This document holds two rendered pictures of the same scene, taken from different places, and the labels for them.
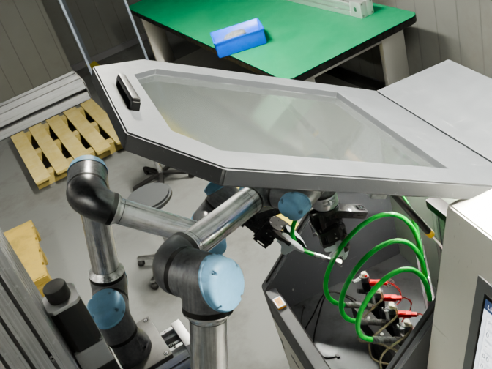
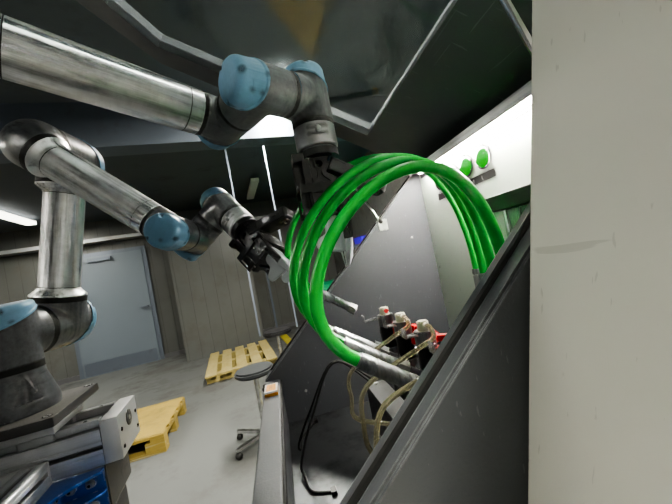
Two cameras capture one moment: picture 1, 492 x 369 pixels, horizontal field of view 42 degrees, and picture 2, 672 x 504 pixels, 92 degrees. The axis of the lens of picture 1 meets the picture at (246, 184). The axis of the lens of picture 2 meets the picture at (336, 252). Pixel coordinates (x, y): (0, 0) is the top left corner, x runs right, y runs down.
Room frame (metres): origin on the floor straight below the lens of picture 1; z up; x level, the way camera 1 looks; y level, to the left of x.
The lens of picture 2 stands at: (0.86, -0.20, 1.23)
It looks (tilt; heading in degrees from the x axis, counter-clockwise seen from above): 1 degrees up; 0
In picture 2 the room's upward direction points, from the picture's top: 11 degrees counter-clockwise
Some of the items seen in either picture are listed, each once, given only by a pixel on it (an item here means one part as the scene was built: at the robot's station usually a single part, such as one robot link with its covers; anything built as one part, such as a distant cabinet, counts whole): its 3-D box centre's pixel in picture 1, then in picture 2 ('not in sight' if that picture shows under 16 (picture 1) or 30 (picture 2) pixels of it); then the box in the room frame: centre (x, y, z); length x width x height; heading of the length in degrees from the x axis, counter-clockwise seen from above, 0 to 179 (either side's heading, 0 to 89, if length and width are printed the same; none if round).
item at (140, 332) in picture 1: (124, 341); (11, 389); (1.54, 0.53, 1.09); 0.15 x 0.15 x 0.10
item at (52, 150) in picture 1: (67, 140); (241, 359); (5.56, 1.46, 0.06); 1.36 x 0.94 x 0.12; 17
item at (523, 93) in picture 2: not in sight; (477, 129); (1.51, -0.52, 1.43); 0.54 x 0.03 x 0.02; 11
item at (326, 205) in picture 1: (324, 199); (316, 141); (1.45, -0.20, 1.45); 0.08 x 0.08 x 0.05
